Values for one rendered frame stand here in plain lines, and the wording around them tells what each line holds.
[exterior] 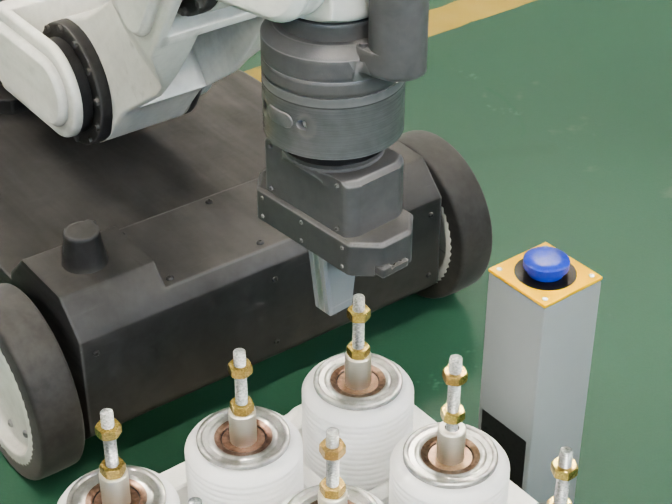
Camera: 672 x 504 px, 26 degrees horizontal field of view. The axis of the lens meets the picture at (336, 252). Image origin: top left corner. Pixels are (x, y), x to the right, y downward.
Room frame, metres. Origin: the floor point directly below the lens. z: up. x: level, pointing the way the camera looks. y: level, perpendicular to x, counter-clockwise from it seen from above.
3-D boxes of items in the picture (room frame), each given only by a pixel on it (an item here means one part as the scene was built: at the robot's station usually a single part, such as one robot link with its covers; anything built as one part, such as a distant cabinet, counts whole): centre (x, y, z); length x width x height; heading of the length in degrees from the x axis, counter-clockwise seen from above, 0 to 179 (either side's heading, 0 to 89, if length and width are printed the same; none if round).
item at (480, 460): (0.87, -0.09, 0.25); 0.08 x 0.08 x 0.01
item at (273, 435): (0.89, 0.07, 0.25); 0.08 x 0.08 x 0.01
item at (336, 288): (0.79, 0.00, 0.48); 0.03 x 0.02 x 0.06; 132
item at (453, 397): (0.87, -0.09, 0.31); 0.01 x 0.01 x 0.08
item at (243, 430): (0.89, 0.07, 0.26); 0.02 x 0.02 x 0.03
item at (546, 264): (1.03, -0.18, 0.32); 0.04 x 0.04 x 0.02
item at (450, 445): (0.87, -0.09, 0.26); 0.02 x 0.02 x 0.03
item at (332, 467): (0.80, 0.00, 0.30); 0.01 x 0.01 x 0.08
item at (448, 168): (1.46, -0.10, 0.10); 0.20 x 0.05 x 0.20; 36
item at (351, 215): (0.80, 0.00, 0.57); 0.13 x 0.10 x 0.12; 42
